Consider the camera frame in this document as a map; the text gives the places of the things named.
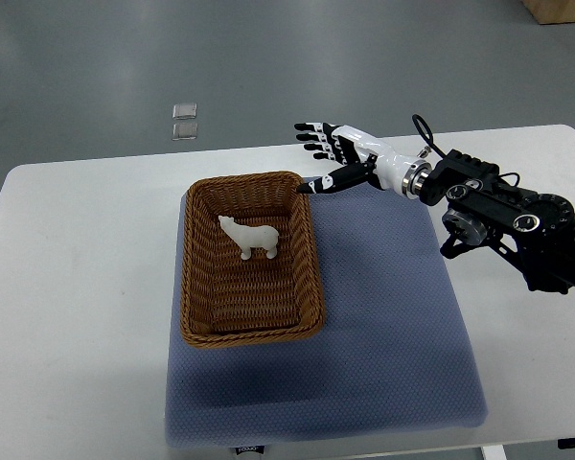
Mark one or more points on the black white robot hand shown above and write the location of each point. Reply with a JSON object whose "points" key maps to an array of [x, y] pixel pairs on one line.
{"points": [[362, 158]]}

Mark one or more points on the white bear figurine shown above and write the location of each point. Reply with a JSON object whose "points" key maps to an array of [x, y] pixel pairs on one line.
{"points": [[249, 237]]}

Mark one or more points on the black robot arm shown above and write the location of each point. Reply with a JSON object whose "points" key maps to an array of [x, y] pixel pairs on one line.
{"points": [[533, 232]]}

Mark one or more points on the brown wicker basket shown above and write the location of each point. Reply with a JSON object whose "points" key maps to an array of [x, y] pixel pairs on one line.
{"points": [[229, 301]]}

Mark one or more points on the upper clear floor plate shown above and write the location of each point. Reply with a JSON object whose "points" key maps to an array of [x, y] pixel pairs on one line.
{"points": [[184, 111]]}

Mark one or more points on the blue grey cushion mat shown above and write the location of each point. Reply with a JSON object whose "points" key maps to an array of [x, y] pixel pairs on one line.
{"points": [[394, 353]]}

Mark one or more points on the wooden box corner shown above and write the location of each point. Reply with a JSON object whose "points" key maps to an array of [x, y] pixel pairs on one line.
{"points": [[551, 12]]}

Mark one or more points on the black mat label tag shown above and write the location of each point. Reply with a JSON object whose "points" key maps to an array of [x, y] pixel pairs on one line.
{"points": [[250, 449]]}

